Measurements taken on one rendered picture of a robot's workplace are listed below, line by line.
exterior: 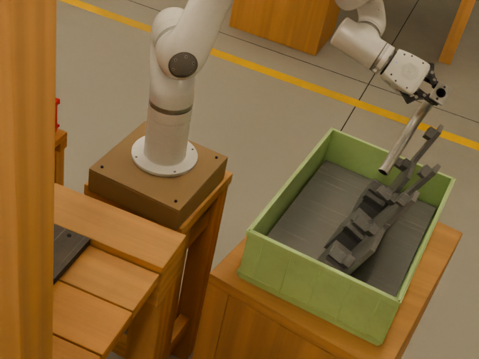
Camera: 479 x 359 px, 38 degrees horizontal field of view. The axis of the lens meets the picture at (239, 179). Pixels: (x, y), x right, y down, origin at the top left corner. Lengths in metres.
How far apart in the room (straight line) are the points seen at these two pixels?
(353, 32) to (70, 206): 0.87
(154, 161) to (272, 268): 0.45
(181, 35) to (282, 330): 0.79
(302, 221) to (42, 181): 1.15
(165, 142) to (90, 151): 1.69
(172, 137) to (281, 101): 2.39
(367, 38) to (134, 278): 0.86
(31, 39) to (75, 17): 4.02
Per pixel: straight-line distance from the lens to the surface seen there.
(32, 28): 0.83
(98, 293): 1.66
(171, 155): 1.92
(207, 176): 1.95
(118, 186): 1.90
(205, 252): 2.25
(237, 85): 4.29
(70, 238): 1.76
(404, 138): 1.99
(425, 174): 1.85
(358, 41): 1.88
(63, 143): 2.29
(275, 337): 1.87
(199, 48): 1.70
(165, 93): 1.81
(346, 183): 2.20
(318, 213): 2.05
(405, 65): 1.91
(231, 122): 3.93
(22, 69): 0.83
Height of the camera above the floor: 2.11
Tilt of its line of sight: 37 degrees down
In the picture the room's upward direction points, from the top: 12 degrees clockwise
